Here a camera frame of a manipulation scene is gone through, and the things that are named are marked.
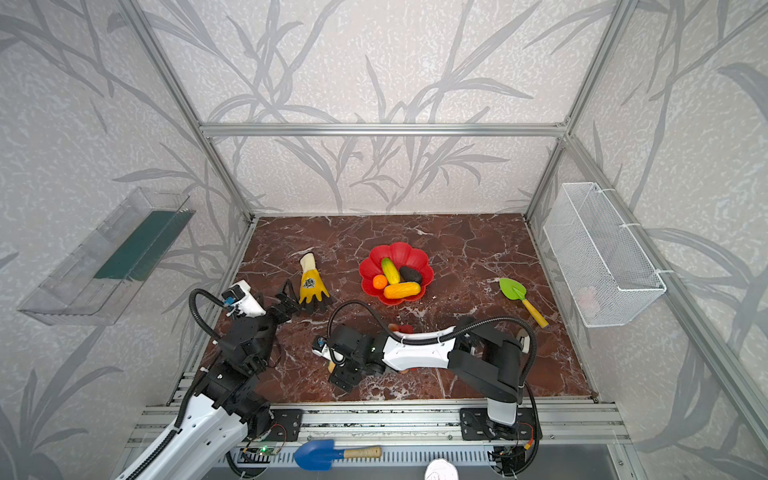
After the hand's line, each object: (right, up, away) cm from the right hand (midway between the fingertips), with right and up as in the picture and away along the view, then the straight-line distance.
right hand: (340, 355), depth 82 cm
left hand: (-13, +23, -7) cm, 27 cm away
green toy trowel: (+55, +15, +14) cm, 59 cm away
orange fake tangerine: (+10, +19, +15) cm, 26 cm away
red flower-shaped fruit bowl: (+18, +26, +23) cm, 39 cm away
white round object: (+26, -18, -18) cm, 36 cm away
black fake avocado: (+19, +21, +18) cm, 33 cm away
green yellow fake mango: (+14, +21, +17) cm, 30 cm away
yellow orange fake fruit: (+17, +16, +12) cm, 26 cm away
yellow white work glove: (-13, +19, +16) cm, 28 cm away
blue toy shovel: (-2, -18, -13) cm, 23 cm away
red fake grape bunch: (+19, +5, +9) cm, 21 cm away
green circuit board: (-15, -18, -12) cm, 26 cm away
